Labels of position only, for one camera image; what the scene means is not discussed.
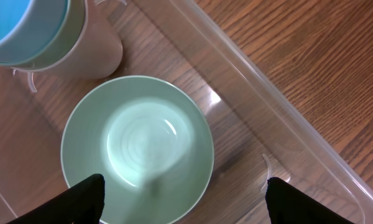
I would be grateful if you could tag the clear plastic container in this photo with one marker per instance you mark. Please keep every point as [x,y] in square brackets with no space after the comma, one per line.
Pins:
[256,133]

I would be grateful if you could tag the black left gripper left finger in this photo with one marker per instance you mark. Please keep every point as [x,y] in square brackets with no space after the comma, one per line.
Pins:
[82,203]

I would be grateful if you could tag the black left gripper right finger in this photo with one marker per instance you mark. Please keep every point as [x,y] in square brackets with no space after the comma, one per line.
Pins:
[288,205]

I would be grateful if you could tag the green plastic bowl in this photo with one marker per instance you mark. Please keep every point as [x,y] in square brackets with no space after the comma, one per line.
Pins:
[150,142]

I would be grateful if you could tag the blue plastic cup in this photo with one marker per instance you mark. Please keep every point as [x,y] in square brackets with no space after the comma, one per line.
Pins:
[27,26]

